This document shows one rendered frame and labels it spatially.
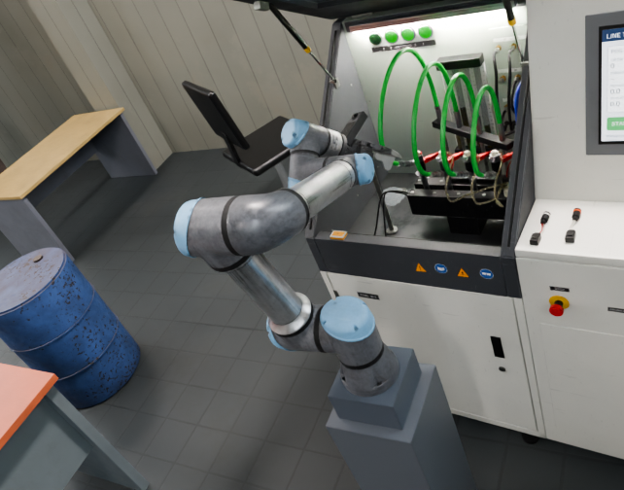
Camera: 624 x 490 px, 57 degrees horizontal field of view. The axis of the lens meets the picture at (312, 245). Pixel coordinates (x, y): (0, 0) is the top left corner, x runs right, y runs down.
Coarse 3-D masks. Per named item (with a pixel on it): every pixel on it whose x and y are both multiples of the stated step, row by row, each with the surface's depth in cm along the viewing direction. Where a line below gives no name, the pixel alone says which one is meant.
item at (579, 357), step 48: (528, 0) 141; (576, 0) 135; (528, 48) 146; (576, 48) 140; (576, 96) 145; (576, 144) 150; (576, 192) 156; (528, 288) 158; (576, 288) 149; (576, 336) 161; (576, 384) 175; (576, 432) 191
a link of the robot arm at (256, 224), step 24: (336, 168) 128; (360, 168) 134; (288, 192) 109; (312, 192) 116; (336, 192) 125; (240, 216) 104; (264, 216) 104; (288, 216) 106; (312, 216) 117; (240, 240) 104; (264, 240) 105; (288, 240) 110
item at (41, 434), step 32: (0, 384) 218; (32, 384) 211; (0, 416) 203; (32, 416) 212; (64, 416) 222; (0, 448) 194; (32, 448) 212; (64, 448) 224; (96, 448) 235; (0, 480) 202; (32, 480) 212; (64, 480) 224; (128, 480) 251
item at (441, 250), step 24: (336, 240) 186; (360, 240) 181; (384, 240) 177; (408, 240) 173; (432, 240) 170; (336, 264) 195; (360, 264) 188; (384, 264) 182; (408, 264) 176; (432, 264) 171; (456, 264) 166; (480, 264) 161; (456, 288) 173; (480, 288) 167; (504, 288) 162
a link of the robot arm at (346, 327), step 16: (336, 304) 136; (352, 304) 134; (320, 320) 134; (336, 320) 132; (352, 320) 131; (368, 320) 132; (320, 336) 135; (336, 336) 131; (352, 336) 130; (368, 336) 133; (336, 352) 136; (352, 352) 133; (368, 352) 134
